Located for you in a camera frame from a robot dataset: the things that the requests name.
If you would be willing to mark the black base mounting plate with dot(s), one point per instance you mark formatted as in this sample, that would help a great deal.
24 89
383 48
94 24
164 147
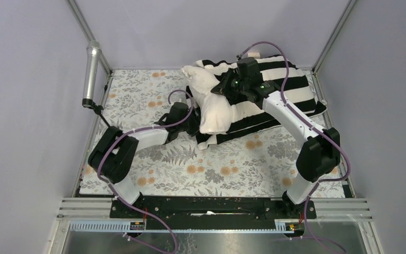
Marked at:
212 213

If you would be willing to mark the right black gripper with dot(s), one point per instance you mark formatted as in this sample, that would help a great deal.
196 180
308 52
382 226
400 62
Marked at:
223 88

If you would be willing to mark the white pillow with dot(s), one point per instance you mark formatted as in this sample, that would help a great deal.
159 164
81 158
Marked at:
216 112

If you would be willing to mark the silver microphone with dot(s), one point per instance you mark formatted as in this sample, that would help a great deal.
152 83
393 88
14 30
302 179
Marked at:
93 56

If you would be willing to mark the white slotted cable duct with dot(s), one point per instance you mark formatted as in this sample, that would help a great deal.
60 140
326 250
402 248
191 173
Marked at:
130 227

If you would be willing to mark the black microphone stand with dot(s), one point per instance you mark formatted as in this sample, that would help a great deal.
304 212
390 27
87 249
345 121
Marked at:
98 110

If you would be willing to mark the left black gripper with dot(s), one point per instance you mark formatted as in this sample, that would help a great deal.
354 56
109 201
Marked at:
196 118

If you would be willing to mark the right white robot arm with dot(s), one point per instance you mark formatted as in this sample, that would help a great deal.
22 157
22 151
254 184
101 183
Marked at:
319 153

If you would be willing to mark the blue and white block stack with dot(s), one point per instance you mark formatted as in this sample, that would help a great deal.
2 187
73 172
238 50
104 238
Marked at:
255 55

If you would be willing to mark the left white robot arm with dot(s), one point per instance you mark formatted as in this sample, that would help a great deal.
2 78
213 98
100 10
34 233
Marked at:
114 153

